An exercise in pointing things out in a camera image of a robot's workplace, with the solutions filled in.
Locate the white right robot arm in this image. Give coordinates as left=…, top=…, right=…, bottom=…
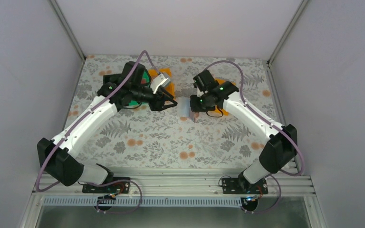
left=190, top=70, right=297, bottom=192

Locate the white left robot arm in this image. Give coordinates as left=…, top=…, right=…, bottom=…
left=37, top=61, right=177, bottom=186

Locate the yellow storage bin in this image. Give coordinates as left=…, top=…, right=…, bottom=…
left=148, top=68, right=175, bottom=96

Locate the green storage bin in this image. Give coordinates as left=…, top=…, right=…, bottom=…
left=128, top=69, right=152, bottom=109

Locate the orange storage bin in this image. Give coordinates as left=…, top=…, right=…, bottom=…
left=203, top=79, right=239, bottom=116

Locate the floral tablecloth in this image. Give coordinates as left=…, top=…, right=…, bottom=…
left=77, top=56, right=277, bottom=169

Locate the black storage bin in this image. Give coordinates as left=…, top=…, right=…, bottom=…
left=103, top=74, right=123, bottom=89

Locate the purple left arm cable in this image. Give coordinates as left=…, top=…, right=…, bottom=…
left=35, top=50, right=161, bottom=215

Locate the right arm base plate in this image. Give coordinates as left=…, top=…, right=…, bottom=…
left=219, top=177, right=269, bottom=195

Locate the aluminium mounting rail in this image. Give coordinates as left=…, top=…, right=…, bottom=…
left=30, top=169, right=316, bottom=208

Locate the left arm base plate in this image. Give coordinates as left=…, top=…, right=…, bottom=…
left=82, top=177, right=131, bottom=194

